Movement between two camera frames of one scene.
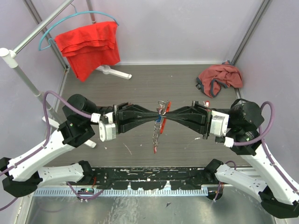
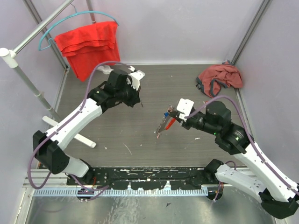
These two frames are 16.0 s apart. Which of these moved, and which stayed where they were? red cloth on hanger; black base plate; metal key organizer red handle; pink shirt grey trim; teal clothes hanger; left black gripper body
Moved: metal key organizer red handle; left black gripper body
Stayed: pink shirt grey trim; red cloth on hanger; black base plate; teal clothes hanger
